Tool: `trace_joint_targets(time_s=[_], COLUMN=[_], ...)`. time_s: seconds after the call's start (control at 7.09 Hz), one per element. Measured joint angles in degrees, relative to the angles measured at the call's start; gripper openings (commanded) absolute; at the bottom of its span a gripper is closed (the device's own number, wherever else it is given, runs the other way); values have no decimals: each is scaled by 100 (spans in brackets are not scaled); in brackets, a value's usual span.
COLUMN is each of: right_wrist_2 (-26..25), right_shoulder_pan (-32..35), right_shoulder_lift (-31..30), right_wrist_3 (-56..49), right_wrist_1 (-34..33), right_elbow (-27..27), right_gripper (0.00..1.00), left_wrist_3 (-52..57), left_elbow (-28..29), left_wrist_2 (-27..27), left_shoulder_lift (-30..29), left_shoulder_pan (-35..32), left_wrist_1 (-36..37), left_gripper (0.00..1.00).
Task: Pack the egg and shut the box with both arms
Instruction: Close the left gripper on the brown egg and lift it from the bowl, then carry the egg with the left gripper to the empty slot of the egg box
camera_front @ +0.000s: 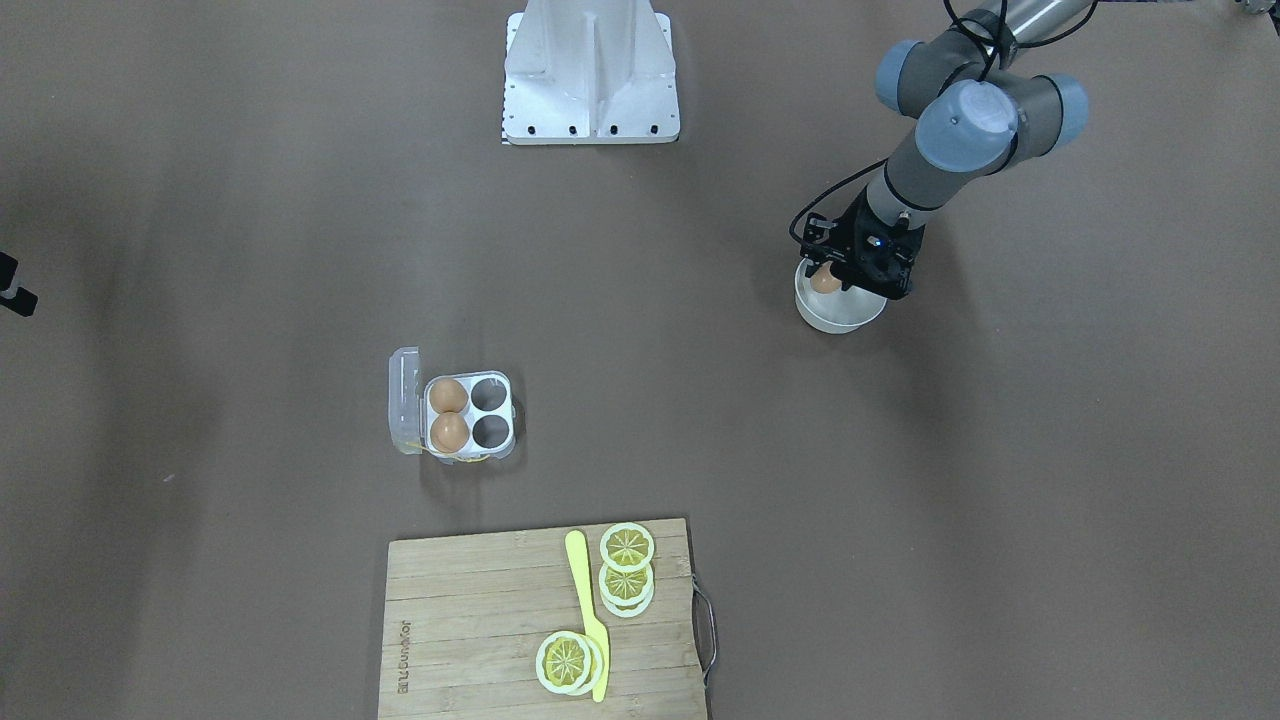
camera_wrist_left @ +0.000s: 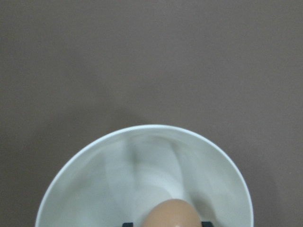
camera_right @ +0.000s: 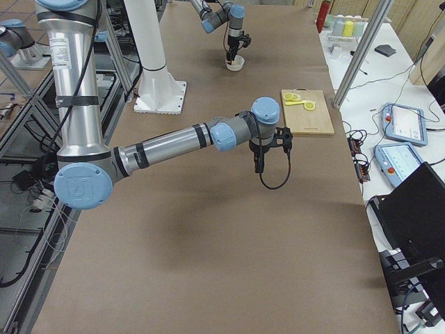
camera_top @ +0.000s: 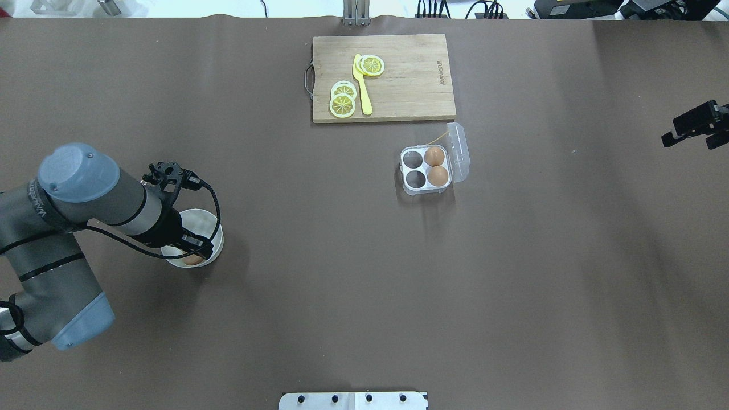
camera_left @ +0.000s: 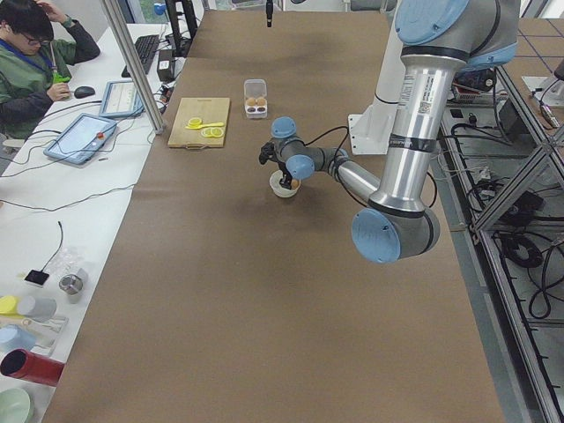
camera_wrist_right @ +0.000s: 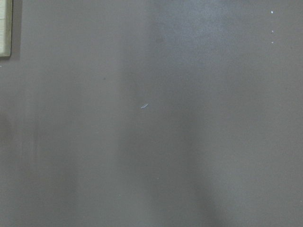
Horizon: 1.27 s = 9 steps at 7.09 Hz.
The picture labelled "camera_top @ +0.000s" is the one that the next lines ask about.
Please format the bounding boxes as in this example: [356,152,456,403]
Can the brown egg near in box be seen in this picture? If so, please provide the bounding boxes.
[427,166,450,187]

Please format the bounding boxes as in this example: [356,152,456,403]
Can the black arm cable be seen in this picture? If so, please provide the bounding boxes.
[85,179,222,260]

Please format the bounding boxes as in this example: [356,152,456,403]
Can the lower lemon slice of pair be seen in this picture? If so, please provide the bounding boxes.
[329,93,357,118]

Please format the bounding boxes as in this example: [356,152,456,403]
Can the brown egg far in box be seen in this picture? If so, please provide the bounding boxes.
[424,145,445,167]

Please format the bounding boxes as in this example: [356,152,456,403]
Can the white bowl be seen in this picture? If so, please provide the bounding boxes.
[166,208,225,268]

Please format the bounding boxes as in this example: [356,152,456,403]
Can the aluminium frame post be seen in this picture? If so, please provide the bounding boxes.
[342,0,371,27]

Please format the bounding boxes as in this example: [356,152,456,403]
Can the white camera stand base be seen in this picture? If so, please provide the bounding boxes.
[278,391,429,409]

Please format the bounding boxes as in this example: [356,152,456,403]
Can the lemon slice by knife tip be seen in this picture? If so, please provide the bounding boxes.
[357,55,385,77]

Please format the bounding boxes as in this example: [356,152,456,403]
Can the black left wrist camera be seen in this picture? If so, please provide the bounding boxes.
[141,162,205,192]

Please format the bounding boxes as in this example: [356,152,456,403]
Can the lemon slice of pair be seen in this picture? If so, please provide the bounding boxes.
[330,80,357,99]
[329,93,357,118]

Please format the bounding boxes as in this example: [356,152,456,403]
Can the upper lemon slice of pair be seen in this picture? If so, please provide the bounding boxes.
[330,80,357,99]

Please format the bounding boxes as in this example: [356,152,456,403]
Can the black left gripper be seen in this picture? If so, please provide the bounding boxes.
[148,208,214,259]

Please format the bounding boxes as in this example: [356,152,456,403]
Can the clear plastic egg box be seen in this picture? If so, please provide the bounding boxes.
[399,122,471,196]

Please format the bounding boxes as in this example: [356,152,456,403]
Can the brown egg in box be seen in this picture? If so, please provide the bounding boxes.
[427,166,450,187]
[424,145,445,167]

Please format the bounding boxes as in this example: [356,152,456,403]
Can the brown egg from bowl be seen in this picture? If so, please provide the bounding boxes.
[179,255,206,267]

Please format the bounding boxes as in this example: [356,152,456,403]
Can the yellow plastic knife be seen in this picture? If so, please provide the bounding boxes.
[352,54,373,116]

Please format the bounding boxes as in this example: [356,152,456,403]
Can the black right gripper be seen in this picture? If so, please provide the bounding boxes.
[662,101,729,150]

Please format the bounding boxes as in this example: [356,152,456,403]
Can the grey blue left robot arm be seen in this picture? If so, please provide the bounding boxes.
[1,142,224,362]

